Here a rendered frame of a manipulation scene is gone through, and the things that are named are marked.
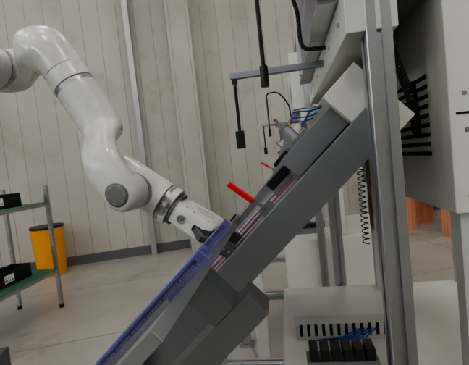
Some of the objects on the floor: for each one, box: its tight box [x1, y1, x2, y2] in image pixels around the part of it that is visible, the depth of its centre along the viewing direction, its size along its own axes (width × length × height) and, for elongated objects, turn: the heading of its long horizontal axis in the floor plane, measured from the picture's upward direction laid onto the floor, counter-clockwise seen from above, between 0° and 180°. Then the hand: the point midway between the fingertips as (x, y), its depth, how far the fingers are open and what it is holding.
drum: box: [28, 222, 67, 278], centre depth 423 cm, size 38×38×60 cm
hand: (236, 247), depth 75 cm, fingers open, 8 cm apart
